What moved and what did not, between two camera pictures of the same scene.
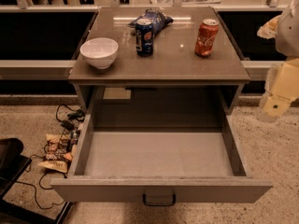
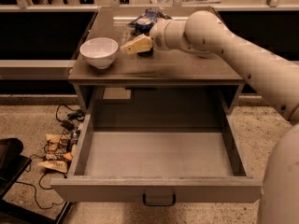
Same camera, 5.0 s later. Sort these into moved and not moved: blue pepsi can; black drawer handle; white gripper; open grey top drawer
Moved: white gripper
Not moved: open grey top drawer; black drawer handle; blue pepsi can
